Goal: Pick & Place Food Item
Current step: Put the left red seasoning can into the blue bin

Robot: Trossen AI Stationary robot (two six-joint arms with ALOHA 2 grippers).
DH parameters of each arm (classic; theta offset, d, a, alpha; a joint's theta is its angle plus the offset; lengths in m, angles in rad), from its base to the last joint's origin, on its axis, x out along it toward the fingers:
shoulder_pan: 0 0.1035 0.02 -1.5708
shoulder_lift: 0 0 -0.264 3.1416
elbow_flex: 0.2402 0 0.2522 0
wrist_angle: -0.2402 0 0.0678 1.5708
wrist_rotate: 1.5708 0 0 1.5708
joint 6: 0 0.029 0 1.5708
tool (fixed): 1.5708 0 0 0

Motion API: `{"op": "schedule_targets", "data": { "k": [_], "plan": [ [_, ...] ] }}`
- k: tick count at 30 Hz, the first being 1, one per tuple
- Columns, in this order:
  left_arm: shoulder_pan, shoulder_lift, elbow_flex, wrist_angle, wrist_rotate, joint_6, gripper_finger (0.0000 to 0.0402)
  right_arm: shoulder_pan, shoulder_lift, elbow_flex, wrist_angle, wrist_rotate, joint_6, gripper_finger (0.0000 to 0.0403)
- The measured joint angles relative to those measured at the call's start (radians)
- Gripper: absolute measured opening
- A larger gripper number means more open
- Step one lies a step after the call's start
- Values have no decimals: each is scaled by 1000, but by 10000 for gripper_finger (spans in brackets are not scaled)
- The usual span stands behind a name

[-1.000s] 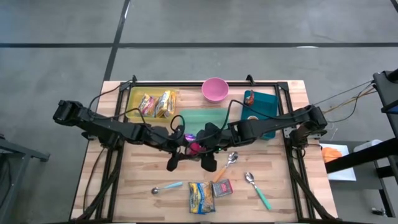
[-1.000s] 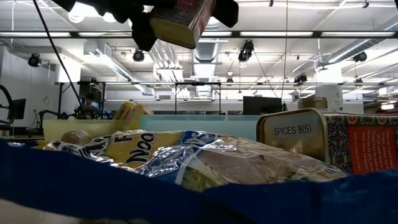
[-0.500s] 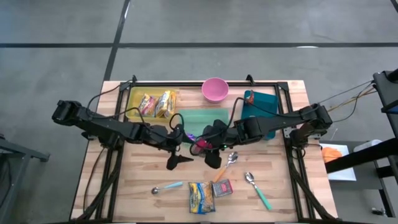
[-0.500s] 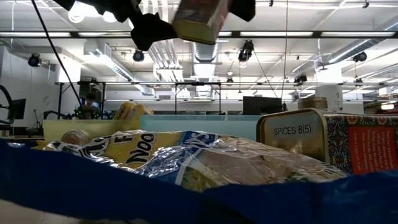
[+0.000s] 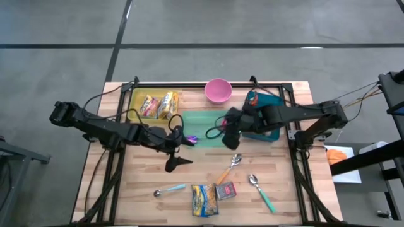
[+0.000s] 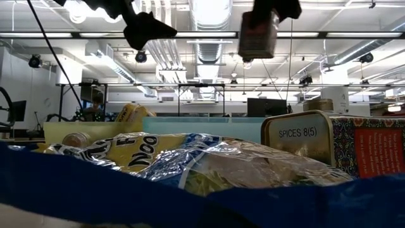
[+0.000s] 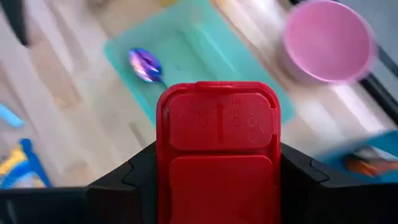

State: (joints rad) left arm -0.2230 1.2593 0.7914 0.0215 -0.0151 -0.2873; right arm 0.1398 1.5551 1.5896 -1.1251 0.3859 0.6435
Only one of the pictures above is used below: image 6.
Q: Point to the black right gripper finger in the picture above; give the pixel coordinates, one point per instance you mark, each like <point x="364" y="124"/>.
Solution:
<point x="265" y="6"/>
<point x="289" y="9"/>

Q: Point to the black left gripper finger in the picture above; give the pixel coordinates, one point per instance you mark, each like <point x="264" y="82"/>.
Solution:
<point x="145" y="31"/>

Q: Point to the red box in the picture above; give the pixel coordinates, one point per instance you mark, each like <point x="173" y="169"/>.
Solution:
<point x="257" y="38"/>

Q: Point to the yellow noodle packet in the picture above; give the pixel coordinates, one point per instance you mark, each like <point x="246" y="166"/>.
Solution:
<point x="134" y="114"/>

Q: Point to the blue-edged noodle packet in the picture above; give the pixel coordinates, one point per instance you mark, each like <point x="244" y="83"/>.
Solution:
<point x="95" y="190"/>

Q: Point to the person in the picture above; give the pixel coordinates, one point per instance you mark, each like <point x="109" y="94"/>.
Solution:
<point x="95" y="111"/>

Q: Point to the black computer monitor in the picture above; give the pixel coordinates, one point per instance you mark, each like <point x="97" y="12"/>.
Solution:
<point x="266" y="107"/>
<point x="19" y="111"/>

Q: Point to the green translucent plastic tray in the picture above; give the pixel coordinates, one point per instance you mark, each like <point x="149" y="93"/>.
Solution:
<point x="205" y="126"/>

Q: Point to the patterned rectangular spice tin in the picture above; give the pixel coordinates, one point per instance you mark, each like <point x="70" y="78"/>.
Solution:
<point x="297" y="136"/>

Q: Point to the small jar with tan lid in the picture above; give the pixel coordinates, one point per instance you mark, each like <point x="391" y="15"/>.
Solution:
<point x="76" y="139"/>

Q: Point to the black hanging camera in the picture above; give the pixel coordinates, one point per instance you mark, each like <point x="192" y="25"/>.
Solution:
<point x="366" y="58"/>
<point x="140" y="57"/>
<point x="34" y="61"/>
<point x="305" y="79"/>

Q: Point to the black metal workstation frame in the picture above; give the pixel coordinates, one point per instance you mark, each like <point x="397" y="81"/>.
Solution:
<point x="202" y="85"/>

